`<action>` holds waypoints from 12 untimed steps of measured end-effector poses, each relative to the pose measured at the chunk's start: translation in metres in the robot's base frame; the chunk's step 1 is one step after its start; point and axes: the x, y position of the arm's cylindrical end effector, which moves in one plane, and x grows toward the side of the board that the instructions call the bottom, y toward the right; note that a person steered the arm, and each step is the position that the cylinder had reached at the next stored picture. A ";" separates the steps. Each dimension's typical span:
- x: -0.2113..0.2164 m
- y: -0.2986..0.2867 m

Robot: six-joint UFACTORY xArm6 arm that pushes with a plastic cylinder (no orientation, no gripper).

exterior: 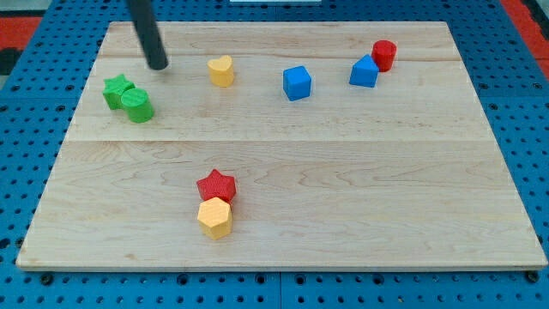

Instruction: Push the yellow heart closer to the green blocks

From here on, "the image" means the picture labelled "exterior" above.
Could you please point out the yellow heart block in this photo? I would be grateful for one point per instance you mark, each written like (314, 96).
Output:
(221, 72)

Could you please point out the green star block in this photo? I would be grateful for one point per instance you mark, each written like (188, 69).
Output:
(113, 90)

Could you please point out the green cylinder block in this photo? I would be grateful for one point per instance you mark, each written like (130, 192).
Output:
(136, 103)

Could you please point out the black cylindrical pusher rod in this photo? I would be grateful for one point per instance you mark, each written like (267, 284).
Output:
(148, 33)

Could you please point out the blue triangular prism block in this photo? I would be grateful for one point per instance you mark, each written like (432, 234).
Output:
(364, 72)

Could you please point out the red cylinder block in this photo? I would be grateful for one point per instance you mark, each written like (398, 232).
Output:
(383, 53)

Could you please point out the blue cube block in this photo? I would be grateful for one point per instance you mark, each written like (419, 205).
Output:
(297, 83)

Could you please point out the yellow hexagon block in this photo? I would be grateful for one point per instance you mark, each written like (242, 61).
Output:
(215, 218)

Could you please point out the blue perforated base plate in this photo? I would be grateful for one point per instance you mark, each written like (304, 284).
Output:
(40, 96)

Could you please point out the light wooden board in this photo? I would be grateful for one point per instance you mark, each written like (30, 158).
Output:
(405, 176)

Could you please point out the red star block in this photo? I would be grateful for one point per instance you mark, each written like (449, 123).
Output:
(218, 185)

